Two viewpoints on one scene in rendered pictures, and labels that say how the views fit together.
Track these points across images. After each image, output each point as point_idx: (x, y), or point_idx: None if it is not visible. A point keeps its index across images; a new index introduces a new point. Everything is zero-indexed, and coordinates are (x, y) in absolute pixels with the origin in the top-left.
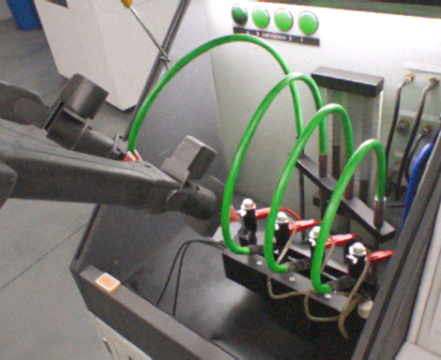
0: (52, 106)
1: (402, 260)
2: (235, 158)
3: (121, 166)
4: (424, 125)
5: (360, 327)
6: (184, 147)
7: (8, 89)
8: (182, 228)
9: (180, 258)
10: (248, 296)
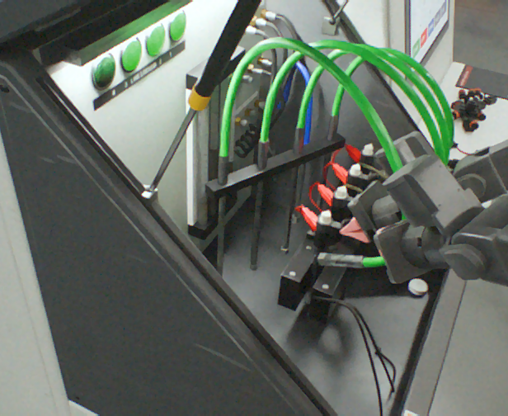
0: (482, 205)
1: (406, 111)
2: (428, 111)
3: None
4: (248, 67)
5: None
6: (424, 144)
7: None
8: None
9: (365, 323)
10: (314, 329)
